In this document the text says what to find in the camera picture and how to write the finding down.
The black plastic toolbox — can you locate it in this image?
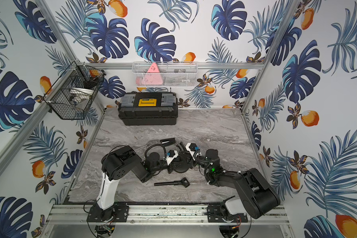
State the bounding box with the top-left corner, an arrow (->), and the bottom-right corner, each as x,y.
118,92 -> 178,126

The black wire basket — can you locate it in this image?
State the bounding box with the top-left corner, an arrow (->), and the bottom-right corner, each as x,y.
42,61 -> 106,120

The black round stand base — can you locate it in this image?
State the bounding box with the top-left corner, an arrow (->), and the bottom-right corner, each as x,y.
172,160 -> 190,174

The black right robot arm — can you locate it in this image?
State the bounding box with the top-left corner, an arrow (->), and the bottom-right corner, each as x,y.
177,143 -> 281,219

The aluminium front rail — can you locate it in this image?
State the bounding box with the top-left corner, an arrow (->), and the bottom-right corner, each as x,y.
46,204 -> 290,225

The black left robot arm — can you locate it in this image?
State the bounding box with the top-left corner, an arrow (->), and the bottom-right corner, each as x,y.
96,144 -> 179,211

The white mesh wall basket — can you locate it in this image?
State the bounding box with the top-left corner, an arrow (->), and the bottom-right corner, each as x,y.
132,61 -> 198,88

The pink triangular object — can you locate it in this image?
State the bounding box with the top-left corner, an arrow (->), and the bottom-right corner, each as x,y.
136,62 -> 164,87

